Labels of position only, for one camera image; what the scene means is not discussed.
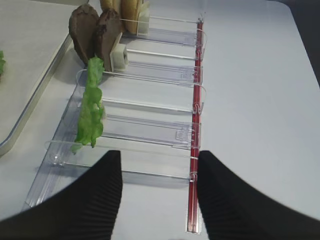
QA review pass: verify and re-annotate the clear acrylic right food rack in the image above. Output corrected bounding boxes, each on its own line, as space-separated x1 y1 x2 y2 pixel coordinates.
24 0 207 239

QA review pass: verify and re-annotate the red strip on rack rail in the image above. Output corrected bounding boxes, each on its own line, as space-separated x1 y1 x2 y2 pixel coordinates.
187 19 203 233

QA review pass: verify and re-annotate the green lettuce leaf on tray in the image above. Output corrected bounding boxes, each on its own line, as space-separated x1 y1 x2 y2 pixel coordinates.
0 50 6 75

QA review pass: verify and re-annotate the green lettuce leaf in rack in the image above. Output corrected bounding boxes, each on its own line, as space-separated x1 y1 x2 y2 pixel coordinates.
71 56 105 154

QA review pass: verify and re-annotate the brown meat patty right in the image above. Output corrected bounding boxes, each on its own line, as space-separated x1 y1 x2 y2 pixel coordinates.
93 8 122 72

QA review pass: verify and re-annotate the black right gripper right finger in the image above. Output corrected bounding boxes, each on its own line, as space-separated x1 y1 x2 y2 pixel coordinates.
197 150 320 240

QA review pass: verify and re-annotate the brown meat patty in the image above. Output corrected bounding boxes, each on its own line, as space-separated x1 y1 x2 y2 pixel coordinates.
93 8 122 72
68 3 99 66

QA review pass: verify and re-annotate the white metal tray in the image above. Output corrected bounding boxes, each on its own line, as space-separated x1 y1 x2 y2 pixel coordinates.
0 0 85 155

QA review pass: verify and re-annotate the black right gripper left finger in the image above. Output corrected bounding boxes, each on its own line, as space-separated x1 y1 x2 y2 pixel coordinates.
0 150 123 240

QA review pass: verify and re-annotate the brown meat patty left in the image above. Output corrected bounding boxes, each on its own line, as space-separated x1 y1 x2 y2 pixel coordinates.
68 3 99 66

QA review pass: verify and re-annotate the golden bun left in rack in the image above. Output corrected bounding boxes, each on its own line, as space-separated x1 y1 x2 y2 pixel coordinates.
99 0 122 14

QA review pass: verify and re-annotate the golden bun right in rack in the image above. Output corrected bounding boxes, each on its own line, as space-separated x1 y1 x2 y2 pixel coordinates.
121 0 144 34

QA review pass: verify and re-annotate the golden bun in rack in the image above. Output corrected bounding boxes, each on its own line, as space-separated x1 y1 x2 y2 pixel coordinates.
99 0 122 14
121 0 144 34

